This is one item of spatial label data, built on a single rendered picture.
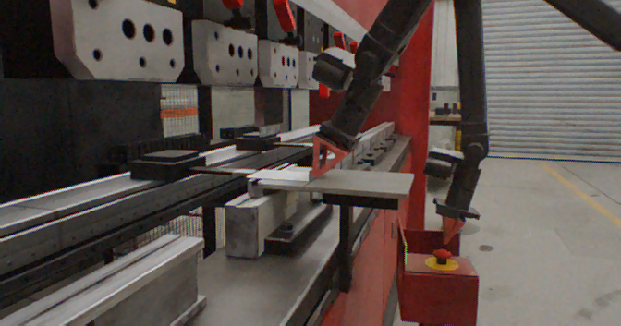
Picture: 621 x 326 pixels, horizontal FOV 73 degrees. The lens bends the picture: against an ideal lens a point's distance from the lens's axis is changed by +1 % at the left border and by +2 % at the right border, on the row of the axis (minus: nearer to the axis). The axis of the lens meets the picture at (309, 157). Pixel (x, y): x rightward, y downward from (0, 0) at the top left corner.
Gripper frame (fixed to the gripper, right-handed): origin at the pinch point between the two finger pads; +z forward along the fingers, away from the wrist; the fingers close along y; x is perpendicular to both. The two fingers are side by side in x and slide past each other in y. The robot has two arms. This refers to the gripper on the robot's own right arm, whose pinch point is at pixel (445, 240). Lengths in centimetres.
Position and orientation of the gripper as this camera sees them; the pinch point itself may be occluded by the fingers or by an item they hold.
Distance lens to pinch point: 110.8
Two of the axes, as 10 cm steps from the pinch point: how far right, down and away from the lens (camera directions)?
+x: -1.4, 1.6, -9.8
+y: -9.6, -2.6, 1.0
